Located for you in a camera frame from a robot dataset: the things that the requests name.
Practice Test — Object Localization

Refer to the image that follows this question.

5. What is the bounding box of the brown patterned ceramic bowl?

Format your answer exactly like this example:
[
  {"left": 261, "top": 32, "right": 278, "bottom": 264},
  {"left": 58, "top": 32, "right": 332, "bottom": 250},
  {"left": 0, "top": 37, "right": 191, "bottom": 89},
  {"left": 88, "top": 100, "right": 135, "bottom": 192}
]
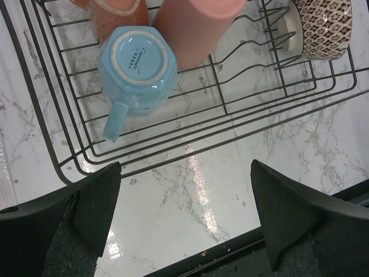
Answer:
[{"left": 278, "top": 0, "right": 352, "bottom": 61}]

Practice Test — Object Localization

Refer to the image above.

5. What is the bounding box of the tall pink plastic cup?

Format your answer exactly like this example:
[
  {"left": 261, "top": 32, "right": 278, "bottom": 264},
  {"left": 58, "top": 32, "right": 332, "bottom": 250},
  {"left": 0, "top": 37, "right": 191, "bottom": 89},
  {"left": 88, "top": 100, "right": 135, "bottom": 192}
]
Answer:
[{"left": 152, "top": 0, "right": 246, "bottom": 70}]

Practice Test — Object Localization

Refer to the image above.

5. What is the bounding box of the light blue ceramic mug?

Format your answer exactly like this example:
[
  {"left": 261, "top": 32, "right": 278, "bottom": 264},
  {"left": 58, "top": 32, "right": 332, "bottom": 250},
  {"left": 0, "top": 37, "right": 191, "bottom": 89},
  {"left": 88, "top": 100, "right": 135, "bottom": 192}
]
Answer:
[{"left": 97, "top": 26, "right": 178, "bottom": 142}]

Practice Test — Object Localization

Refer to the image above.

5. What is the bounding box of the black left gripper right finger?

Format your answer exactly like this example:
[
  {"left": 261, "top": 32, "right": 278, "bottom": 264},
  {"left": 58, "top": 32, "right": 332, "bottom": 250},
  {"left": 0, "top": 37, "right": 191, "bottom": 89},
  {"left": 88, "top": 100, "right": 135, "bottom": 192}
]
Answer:
[{"left": 251, "top": 160, "right": 368, "bottom": 276}]

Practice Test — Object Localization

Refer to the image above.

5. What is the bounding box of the black wire dish rack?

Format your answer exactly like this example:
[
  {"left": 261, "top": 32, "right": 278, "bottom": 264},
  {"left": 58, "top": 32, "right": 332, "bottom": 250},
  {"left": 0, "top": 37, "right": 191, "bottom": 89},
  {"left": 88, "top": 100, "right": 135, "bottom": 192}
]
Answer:
[{"left": 1, "top": 1, "right": 368, "bottom": 184}]

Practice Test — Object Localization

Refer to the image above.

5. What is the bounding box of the pink patterned ceramic mug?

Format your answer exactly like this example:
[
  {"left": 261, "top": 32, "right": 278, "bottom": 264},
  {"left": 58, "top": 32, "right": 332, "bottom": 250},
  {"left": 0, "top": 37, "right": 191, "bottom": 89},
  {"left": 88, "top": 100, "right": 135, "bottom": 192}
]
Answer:
[{"left": 70, "top": 0, "right": 150, "bottom": 44}]

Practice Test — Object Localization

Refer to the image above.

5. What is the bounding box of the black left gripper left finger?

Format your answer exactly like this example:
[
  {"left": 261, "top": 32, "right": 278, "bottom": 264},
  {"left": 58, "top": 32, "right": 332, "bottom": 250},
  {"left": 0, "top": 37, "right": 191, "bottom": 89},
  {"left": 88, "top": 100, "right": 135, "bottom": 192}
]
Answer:
[{"left": 1, "top": 163, "right": 121, "bottom": 276}]

